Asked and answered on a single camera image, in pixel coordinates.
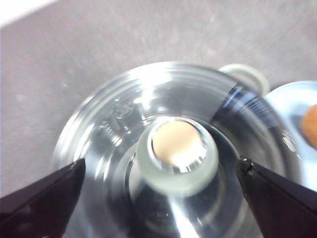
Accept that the blue round plate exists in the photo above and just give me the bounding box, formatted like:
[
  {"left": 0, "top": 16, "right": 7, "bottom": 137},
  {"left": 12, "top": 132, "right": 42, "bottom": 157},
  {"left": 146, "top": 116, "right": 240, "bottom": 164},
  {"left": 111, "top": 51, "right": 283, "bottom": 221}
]
[{"left": 264, "top": 80, "right": 317, "bottom": 196}]

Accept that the brown potato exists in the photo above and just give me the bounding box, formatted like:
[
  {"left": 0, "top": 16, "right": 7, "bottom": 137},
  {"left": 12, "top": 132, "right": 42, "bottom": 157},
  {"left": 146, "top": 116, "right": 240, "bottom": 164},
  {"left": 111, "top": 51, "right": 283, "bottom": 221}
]
[{"left": 299, "top": 104, "right": 317, "bottom": 145}]

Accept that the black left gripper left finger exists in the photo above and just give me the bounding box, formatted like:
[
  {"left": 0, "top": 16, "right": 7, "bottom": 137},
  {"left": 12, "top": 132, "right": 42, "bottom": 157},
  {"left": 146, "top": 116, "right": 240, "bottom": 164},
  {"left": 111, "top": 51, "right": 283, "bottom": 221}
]
[{"left": 0, "top": 158, "right": 86, "bottom": 238}]

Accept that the glass lid with green knob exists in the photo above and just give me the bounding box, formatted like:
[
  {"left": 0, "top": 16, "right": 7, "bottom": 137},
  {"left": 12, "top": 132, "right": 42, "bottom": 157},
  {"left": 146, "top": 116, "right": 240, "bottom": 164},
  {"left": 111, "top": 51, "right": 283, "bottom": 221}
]
[{"left": 51, "top": 61, "right": 305, "bottom": 238}]

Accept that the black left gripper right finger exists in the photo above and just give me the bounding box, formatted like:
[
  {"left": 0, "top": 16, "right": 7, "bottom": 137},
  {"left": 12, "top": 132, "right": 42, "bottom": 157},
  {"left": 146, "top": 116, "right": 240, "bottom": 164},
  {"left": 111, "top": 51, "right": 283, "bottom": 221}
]
[{"left": 237, "top": 156, "right": 317, "bottom": 238}]

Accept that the pale green electric steamer pot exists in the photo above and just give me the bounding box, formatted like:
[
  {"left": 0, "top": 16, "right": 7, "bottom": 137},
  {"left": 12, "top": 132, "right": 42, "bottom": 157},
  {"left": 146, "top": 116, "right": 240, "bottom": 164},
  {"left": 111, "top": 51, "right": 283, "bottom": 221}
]
[{"left": 219, "top": 63, "right": 270, "bottom": 96}]

